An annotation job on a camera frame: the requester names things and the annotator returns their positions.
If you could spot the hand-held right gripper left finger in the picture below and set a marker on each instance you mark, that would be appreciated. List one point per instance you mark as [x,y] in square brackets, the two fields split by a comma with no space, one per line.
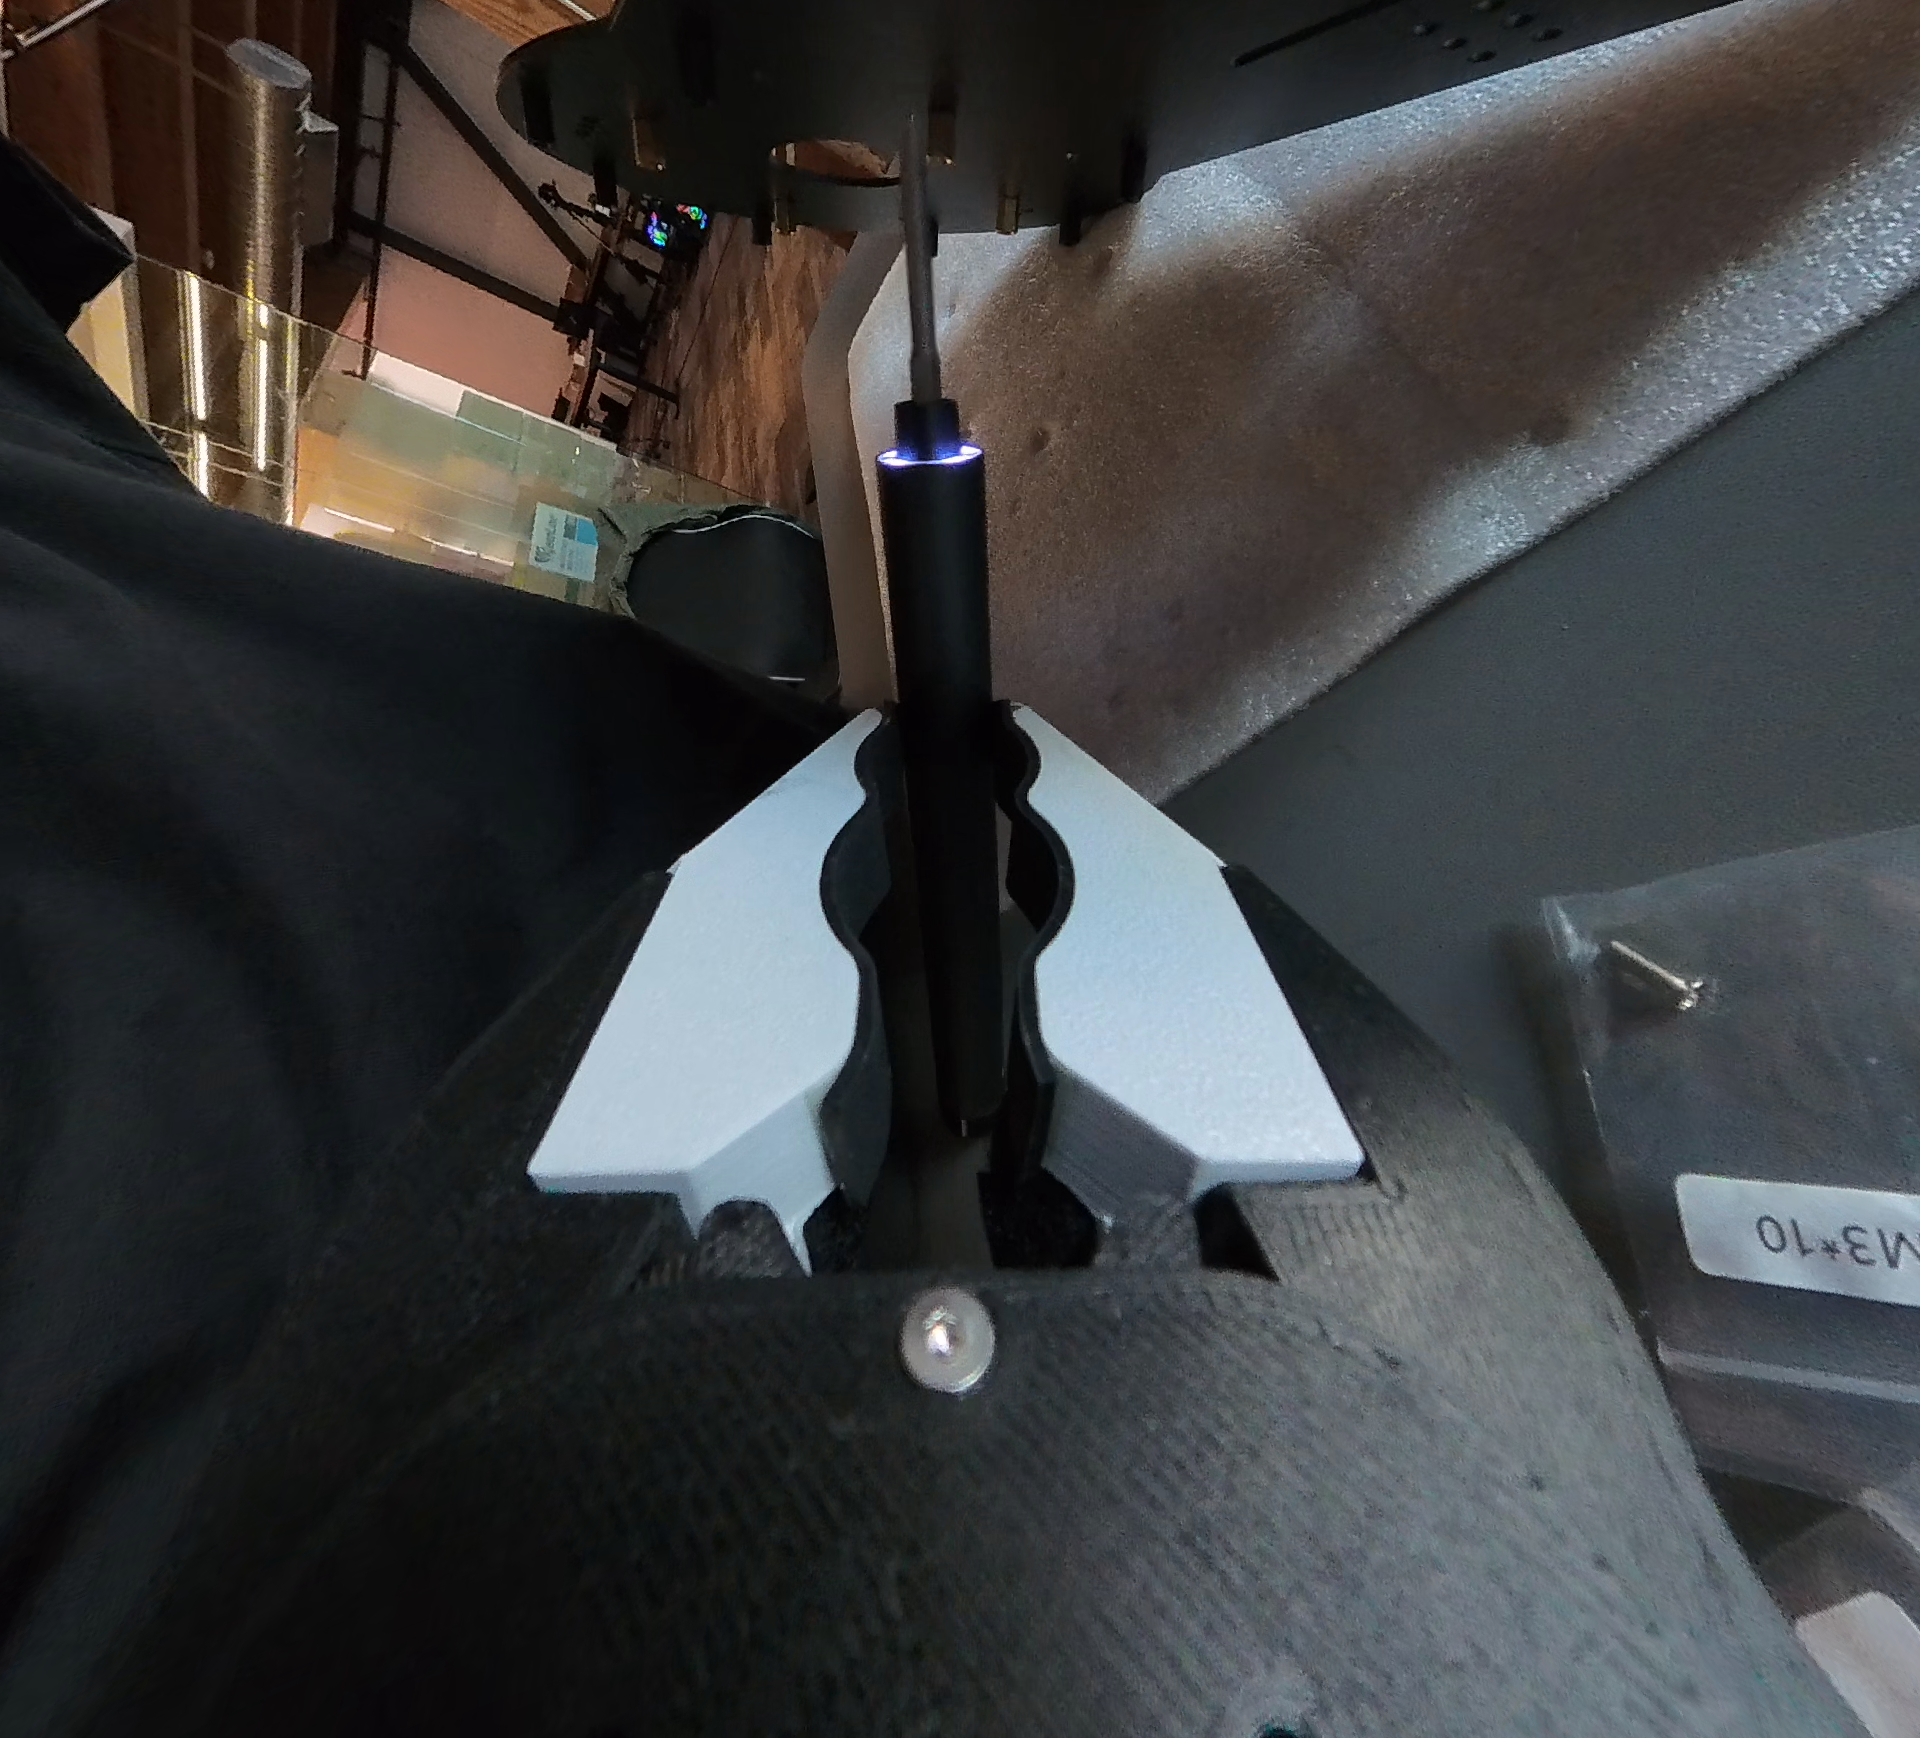
[706,1018]

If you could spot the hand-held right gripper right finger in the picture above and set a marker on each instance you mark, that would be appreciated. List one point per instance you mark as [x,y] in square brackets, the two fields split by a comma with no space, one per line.
[1170,1018]

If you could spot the black electric screwdriver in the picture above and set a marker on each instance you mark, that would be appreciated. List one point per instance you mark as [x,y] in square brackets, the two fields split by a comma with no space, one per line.
[937,599]

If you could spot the person's black shirt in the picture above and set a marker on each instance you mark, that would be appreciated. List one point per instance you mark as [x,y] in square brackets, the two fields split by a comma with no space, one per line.
[301,868]

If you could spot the loose silver screw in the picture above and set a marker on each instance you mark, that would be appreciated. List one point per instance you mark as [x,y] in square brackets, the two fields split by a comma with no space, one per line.
[1658,978]

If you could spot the labelled plastic screw bag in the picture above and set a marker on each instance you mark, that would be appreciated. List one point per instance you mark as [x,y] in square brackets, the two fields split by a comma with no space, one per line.
[1771,1094]

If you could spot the white foam sheet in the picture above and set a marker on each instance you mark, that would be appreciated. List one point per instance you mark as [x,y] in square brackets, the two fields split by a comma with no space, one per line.
[1349,418]

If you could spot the silver ventilation duct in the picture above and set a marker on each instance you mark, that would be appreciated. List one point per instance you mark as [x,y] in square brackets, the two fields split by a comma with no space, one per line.
[270,163]

